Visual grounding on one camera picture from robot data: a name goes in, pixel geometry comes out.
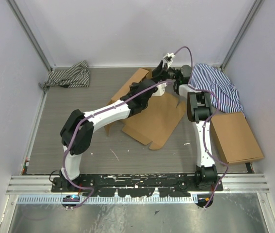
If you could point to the white slotted cable duct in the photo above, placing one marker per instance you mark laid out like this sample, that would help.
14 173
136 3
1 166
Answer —
75 199

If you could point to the left aluminium corner post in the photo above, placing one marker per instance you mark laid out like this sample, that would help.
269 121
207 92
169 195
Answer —
29 33

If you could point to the aluminium corner post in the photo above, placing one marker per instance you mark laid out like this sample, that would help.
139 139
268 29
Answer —
242 31
29 33

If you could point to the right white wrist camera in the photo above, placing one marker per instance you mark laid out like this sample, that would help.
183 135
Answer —
168 58

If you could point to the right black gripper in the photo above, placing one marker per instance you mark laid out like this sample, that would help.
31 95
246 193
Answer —
157 73

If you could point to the aluminium rail frame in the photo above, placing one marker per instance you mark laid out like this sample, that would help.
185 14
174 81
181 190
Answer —
231 183

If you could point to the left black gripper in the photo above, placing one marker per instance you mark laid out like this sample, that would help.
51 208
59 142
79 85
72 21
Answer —
134 87

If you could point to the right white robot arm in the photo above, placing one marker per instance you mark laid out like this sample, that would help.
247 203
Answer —
199 111

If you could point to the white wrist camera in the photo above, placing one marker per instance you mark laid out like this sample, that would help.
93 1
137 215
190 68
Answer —
159 90
168 58

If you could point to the right aluminium corner post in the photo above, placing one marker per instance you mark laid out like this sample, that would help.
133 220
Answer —
242 31

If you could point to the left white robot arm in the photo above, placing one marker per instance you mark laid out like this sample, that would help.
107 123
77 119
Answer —
79 128

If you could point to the folded brown cardboard box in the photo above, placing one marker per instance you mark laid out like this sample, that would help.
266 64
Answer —
234 139

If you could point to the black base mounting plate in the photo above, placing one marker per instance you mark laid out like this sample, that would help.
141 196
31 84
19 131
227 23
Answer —
133 185

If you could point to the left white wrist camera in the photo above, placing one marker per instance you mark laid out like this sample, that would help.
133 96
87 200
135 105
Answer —
159 90

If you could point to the blue striped cloth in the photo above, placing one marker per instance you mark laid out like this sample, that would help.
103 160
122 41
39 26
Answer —
225 96

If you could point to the grey striped cloth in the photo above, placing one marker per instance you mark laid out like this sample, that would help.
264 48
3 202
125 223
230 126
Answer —
75 76

